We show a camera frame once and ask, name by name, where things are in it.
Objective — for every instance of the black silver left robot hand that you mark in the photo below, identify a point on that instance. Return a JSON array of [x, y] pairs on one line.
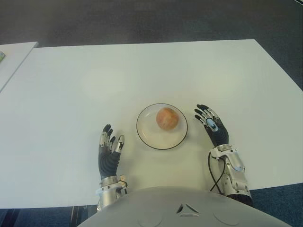
[[109, 160]]

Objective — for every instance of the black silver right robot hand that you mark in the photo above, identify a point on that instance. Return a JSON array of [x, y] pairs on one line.
[[219, 134]]

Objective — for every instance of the reddish yellow apple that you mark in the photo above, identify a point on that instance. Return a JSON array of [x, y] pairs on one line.
[[166, 118]]

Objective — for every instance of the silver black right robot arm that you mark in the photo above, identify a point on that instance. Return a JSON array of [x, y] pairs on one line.
[[236, 175]]

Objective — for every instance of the silver left robot forearm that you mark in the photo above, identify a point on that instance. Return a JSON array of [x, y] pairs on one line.
[[109, 196]]

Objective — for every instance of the white plate with black rim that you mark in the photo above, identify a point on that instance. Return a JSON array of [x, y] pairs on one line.
[[151, 137]]

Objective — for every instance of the grey robot torso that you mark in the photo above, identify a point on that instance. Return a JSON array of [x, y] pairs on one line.
[[184, 212]]

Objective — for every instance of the white side table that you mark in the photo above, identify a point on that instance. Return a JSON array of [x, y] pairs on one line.
[[14, 59]]

